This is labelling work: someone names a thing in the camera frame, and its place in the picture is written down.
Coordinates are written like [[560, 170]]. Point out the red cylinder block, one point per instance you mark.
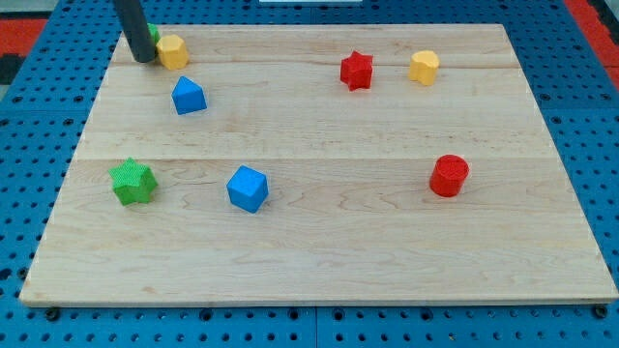
[[448, 175]]

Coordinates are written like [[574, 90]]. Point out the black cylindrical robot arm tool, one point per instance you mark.
[[136, 30]]

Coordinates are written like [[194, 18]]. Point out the wooden board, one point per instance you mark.
[[350, 218]]

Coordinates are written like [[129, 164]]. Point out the green star block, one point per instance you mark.
[[132, 182]]

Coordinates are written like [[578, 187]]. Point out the yellow hexagon block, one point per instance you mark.
[[172, 52]]

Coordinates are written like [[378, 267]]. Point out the blue triangle block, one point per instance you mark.
[[188, 96]]

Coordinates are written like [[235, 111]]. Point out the blue cube block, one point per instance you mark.
[[247, 189]]

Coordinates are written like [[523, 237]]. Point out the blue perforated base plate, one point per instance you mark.
[[44, 110]]

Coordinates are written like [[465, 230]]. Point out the red star block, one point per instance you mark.
[[356, 71]]

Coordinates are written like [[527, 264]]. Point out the green block behind tool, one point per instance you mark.
[[154, 32]]

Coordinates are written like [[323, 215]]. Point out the yellow heart block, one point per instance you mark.
[[423, 67]]

